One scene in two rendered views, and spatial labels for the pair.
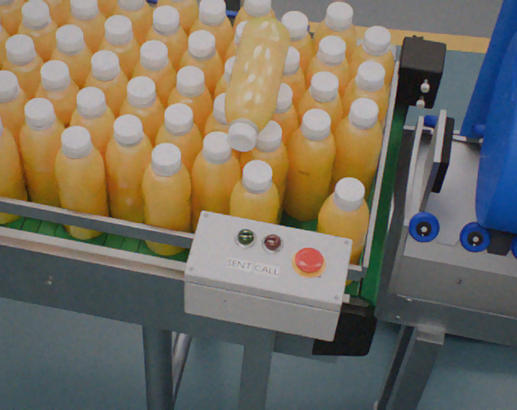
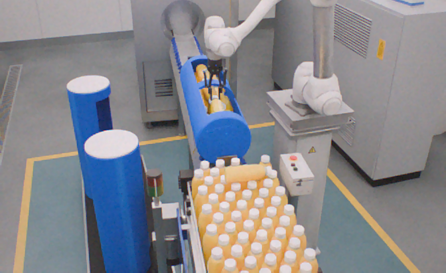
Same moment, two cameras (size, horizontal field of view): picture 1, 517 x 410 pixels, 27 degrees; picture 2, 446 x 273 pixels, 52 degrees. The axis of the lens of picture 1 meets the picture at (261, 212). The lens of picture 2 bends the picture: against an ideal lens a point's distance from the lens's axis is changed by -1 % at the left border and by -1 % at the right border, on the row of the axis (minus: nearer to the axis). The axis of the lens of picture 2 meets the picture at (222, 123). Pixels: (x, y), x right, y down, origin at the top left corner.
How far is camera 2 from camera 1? 2.22 m
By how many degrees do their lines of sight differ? 75
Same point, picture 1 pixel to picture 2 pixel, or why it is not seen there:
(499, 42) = (126, 200)
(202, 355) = not seen: outside the picture
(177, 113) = (263, 190)
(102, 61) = (255, 212)
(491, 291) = not seen: hidden behind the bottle
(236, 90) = (258, 169)
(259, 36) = (235, 168)
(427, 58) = (188, 172)
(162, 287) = not seen: hidden behind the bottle
